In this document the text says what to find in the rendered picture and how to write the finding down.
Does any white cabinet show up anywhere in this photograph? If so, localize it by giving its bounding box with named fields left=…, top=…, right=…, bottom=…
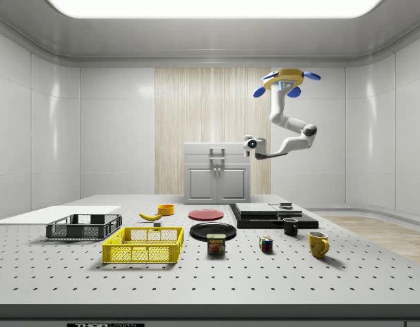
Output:
left=183, top=142, right=253, bottom=205

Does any red plate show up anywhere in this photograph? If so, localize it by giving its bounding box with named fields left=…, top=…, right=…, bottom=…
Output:
left=188, top=208, right=225, bottom=221

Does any black plate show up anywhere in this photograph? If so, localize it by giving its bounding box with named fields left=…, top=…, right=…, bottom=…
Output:
left=189, top=221, right=238, bottom=241

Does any black stove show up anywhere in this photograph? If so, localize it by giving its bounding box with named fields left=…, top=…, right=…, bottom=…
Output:
left=229, top=201, right=320, bottom=230

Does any banana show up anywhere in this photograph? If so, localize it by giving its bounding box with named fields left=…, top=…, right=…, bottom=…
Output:
left=138, top=211, right=164, bottom=222

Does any flat-sided can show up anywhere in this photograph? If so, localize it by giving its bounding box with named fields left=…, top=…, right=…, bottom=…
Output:
left=206, top=233, right=227, bottom=255

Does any puzzle cube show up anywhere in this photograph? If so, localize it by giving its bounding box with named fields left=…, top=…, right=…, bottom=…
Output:
left=258, top=235, right=274, bottom=253

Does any black mug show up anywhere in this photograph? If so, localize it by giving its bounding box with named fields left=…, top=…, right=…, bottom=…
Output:
left=282, top=217, right=300, bottom=236

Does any yellow basket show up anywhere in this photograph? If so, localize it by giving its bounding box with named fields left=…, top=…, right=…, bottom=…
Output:
left=101, top=226, right=185, bottom=265

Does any drone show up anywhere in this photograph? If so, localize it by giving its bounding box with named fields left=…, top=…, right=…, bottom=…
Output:
left=253, top=67, right=322, bottom=99

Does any yellow mug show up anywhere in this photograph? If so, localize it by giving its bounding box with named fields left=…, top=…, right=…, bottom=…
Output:
left=307, top=231, right=331, bottom=259

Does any dark grey basket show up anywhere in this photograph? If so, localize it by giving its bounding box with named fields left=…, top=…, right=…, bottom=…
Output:
left=45, top=213, right=123, bottom=242

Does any white board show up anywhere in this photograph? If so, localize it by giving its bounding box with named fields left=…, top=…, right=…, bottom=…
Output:
left=0, top=205, right=123, bottom=225

